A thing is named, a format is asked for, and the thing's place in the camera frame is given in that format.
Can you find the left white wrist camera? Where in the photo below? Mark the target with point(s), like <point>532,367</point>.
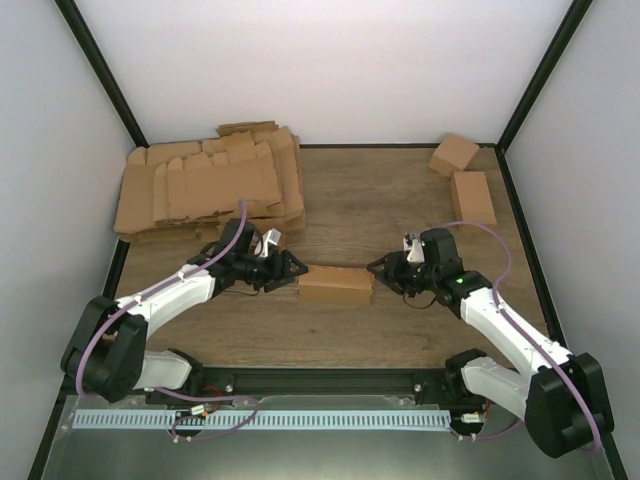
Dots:
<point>267,243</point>

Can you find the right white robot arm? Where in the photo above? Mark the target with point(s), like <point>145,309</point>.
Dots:
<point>559,396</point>

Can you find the stack of flat cardboard blanks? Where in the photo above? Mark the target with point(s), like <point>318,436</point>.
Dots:
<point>192,189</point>

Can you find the black frame post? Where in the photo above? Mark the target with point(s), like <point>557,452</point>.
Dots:
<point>561,39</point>
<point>93,54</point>

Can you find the light blue slotted cable duct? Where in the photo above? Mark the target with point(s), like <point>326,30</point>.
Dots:
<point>414,420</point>

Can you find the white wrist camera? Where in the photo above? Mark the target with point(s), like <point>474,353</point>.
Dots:
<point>413,248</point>
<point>267,243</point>

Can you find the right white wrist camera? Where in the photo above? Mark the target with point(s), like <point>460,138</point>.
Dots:
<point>413,248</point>

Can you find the cardboard box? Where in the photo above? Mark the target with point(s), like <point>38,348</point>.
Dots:
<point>453,154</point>
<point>472,200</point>
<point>336,285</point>

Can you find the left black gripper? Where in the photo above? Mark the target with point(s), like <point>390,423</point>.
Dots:
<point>278,277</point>

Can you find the black frame post left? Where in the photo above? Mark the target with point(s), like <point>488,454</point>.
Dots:
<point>93,54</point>

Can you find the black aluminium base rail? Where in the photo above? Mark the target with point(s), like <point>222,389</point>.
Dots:
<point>442,386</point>

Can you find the black frame post right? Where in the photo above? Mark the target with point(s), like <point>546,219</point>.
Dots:
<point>561,39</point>

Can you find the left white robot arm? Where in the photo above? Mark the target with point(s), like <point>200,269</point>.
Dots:
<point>107,354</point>

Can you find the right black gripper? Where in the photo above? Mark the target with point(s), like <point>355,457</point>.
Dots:
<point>393,280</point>

